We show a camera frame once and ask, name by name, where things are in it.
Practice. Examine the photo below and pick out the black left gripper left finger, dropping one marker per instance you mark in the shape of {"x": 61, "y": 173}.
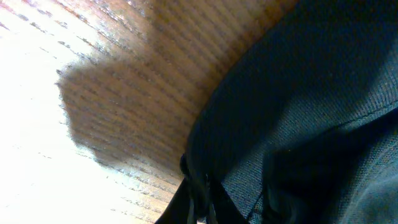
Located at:
{"x": 180, "y": 210}

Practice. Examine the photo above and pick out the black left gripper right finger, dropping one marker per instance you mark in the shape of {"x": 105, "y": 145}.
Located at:
{"x": 221, "y": 209}

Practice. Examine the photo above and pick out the black polo shirt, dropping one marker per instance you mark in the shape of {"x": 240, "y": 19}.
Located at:
{"x": 303, "y": 128}

